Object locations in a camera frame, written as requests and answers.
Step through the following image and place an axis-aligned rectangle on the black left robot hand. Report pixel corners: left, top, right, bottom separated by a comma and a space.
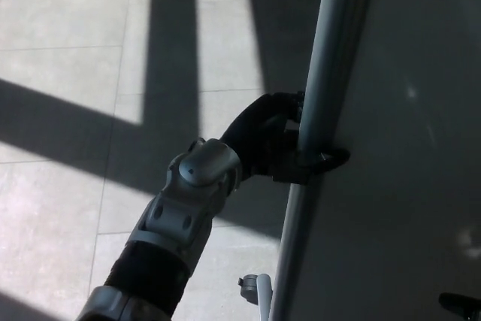
219, 90, 352, 185

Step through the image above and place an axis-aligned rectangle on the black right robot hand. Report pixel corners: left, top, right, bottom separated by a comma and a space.
438, 292, 481, 321

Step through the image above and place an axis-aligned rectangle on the white rolling whiteboard grey frame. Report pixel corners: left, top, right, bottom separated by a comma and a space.
268, 0, 481, 321

